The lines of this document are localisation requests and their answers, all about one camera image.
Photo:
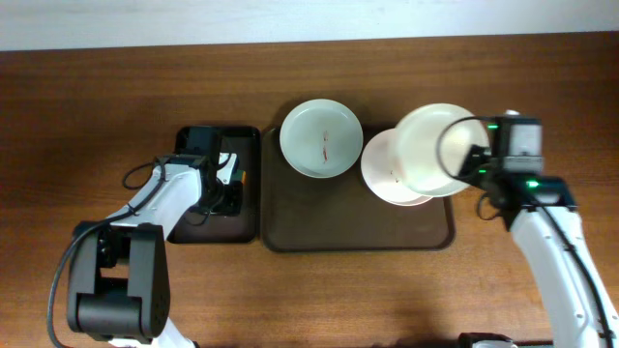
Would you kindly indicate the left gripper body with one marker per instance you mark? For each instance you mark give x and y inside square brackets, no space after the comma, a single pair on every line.
[228,198]

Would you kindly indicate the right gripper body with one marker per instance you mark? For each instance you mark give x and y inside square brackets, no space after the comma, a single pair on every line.
[473,161]

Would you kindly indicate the green and orange sponge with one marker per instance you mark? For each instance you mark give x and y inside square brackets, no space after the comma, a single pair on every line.
[238,176]

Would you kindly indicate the cream plate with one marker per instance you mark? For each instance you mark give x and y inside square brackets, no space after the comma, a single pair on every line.
[430,146]

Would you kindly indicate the white plate with red stain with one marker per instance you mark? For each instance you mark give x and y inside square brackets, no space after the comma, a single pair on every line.
[380,177]

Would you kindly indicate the pale green plate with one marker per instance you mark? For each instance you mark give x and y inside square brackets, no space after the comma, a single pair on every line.
[321,138]

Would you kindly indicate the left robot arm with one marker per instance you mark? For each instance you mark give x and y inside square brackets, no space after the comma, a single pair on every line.
[119,289]

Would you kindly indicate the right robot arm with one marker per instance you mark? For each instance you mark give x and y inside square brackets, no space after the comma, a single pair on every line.
[541,215]

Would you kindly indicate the small black tray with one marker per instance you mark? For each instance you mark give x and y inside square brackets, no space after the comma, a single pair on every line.
[197,225]

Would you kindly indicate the large brown tray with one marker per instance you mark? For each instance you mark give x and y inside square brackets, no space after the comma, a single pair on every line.
[302,214]

